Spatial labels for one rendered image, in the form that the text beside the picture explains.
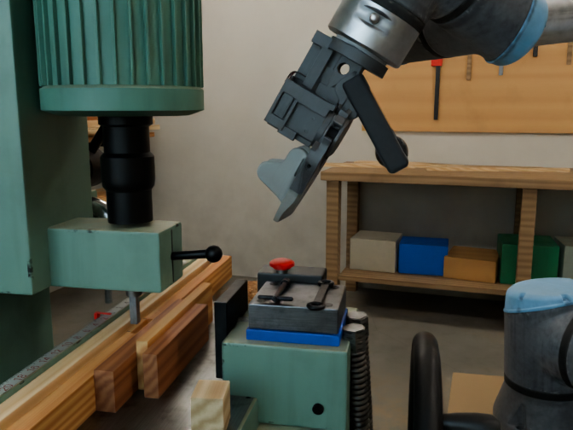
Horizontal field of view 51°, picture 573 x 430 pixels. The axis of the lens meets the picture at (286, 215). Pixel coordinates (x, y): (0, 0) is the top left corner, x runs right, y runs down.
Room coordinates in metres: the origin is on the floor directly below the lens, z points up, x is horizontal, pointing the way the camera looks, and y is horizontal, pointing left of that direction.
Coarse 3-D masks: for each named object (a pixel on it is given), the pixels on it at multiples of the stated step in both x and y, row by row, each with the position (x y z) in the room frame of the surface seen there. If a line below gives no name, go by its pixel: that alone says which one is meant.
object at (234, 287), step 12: (228, 288) 0.67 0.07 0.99; (240, 288) 0.68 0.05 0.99; (216, 300) 0.63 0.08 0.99; (228, 300) 0.63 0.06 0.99; (240, 300) 0.67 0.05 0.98; (216, 312) 0.62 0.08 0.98; (228, 312) 0.62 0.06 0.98; (240, 312) 0.67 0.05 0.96; (216, 324) 0.62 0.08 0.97; (228, 324) 0.62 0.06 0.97; (216, 336) 0.62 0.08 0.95; (216, 348) 0.62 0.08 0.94; (216, 360) 0.62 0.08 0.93; (216, 372) 0.62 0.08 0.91
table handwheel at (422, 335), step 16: (416, 336) 0.64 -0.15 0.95; (432, 336) 0.63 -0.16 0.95; (416, 352) 0.59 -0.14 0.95; (432, 352) 0.59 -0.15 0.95; (416, 368) 0.57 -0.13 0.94; (432, 368) 0.56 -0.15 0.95; (416, 384) 0.55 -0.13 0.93; (432, 384) 0.54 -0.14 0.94; (416, 400) 0.53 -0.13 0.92; (432, 400) 0.53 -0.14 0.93; (416, 416) 0.52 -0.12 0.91; (432, 416) 0.52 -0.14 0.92
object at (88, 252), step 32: (64, 224) 0.68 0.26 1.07; (96, 224) 0.68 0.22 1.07; (128, 224) 0.68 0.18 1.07; (160, 224) 0.68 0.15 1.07; (64, 256) 0.66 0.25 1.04; (96, 256) 0.65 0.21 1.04; (128, 256) 0.64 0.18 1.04; (160, 256) 0.64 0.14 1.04; (96, 288) 0.65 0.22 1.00; (128, 288) 0.64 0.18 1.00; (160, 288) 0.63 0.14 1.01
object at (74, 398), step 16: (224, 256) 1.04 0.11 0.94; (208, 272) 0.93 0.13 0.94; (224, 272) 1.00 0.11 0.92; (192, 288) 0.84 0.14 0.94; (112, 352) 0.61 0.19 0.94; (64, 384) 0.54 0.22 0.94; (80, 384) 0.54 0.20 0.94; (48, 400) 0.50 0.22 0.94; (64, 400) 0.51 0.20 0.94; (80, 400) 0.53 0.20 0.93; (32, 416) 0.48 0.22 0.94; (48, 416) 0.48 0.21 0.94; (64, 416) 0.51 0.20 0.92; (80, 416) 0.53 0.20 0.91
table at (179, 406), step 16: (224, 288) 0.97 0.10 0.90; (208, 352) 0.70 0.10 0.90; (192, 368) 0.66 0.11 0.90; (208, 368) 0.66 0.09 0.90; (176, 384) 0.62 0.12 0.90; (192, 384) 0.62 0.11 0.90; (128, 400) 0.58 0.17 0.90; (144, 400) 0.58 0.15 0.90; (160, 400) 0.58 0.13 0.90; (176, 400) 0.58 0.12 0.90; (240, 400) 0.58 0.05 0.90; (256, 400) 0.58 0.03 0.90; (96, 416) 0.55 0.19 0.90; (112, 416) 0.55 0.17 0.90; (128, 416) 0.55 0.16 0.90; (144, 416) 0.55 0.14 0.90; (160, 416) 0.55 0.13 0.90; (176, 416) 0.55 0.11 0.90; (240, 416) 0.55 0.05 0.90; (256, 416) 0.58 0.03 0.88
